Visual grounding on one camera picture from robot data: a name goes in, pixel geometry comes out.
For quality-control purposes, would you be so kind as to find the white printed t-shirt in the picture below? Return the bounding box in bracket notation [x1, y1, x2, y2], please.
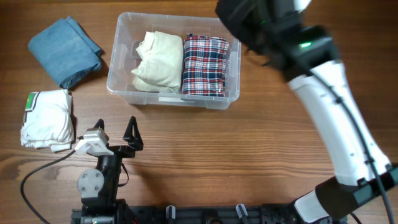
[21, 90, 75, 152]

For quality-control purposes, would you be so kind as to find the cream cloth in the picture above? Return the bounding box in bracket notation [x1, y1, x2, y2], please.
[131, 31, 183, 93]

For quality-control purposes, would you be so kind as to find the blue denim cloth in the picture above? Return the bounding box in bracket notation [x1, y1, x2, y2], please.
[28, 17, 102, 89]

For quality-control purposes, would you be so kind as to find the red plaid shirt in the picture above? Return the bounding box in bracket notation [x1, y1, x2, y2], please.
[181, 34, 229, 97]

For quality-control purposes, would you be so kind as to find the black garment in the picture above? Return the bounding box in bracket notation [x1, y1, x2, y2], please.
[215, 0, 262, 54]

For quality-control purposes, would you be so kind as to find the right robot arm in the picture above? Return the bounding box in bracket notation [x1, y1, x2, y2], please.
[253, 1, 397, 223]

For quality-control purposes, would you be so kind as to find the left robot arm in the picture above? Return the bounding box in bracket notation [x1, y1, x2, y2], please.
[71, 116, 144, 224]

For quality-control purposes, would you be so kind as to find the clear plastic storage bin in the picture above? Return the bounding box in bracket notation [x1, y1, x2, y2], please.
[106, 12, 241, 110]

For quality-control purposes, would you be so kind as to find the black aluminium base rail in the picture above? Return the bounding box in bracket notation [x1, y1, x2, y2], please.
[70, 203, 348, 224]

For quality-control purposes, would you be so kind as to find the black left camera cable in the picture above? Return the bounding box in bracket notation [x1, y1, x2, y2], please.
[20, 149, 77, 224]

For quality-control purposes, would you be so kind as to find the black camera cable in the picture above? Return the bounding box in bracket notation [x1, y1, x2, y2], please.
[310, 73, 396, 224]
[20, 149, 77, 224]

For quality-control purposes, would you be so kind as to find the black right camera cable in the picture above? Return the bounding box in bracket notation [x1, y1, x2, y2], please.
[310, 73, 396, 224]

